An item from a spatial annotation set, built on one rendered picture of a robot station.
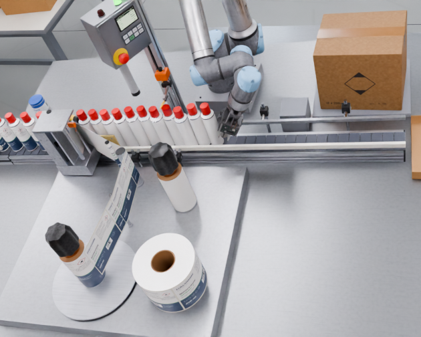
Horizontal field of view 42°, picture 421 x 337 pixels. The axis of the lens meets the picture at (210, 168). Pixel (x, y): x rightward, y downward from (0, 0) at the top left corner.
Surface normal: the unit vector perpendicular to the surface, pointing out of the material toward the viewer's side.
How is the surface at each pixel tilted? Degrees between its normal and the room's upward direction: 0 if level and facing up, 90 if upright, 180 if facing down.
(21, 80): 0
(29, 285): 0
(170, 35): 0
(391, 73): 90
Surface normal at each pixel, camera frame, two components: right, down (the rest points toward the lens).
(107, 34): 0.66, 0.44
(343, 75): -0.28, 0.78
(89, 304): -0.26, -0.63
